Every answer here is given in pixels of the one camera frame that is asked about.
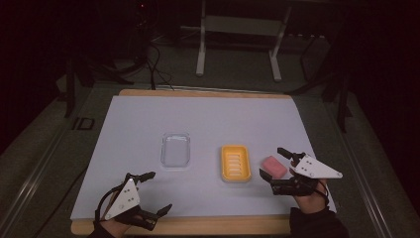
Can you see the black stand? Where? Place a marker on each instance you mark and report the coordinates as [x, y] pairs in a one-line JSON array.
[[333, 86], [70, 86]]

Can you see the person's left hand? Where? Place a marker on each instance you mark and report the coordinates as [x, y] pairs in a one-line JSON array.
[[114, 228]]

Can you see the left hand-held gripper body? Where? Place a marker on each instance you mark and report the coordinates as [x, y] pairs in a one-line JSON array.
[[127, 198]]

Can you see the white metal stand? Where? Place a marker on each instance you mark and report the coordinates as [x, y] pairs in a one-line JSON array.
[[237, 26]]

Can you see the clear plastic tray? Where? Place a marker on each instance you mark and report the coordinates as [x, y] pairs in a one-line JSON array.
[[175, 150]]

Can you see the white table mat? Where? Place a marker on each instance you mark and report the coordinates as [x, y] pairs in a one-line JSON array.
[[198, 125]]

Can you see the pink soap bar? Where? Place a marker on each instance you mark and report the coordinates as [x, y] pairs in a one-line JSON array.
[[274, 167]]

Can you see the wooden table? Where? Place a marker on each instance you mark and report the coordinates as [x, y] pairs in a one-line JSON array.
[[198, 225]]

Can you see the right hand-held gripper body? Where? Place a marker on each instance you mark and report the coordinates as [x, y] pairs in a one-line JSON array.
[[313, 168]]

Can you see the yellow soap dish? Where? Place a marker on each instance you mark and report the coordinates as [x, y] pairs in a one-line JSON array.
[[235, 163]]

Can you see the person's right hand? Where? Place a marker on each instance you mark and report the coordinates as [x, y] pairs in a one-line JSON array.
[[308, 202]]

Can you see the metal floor rail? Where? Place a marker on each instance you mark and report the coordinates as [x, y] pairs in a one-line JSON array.
[[361, 172], [31, 181]]

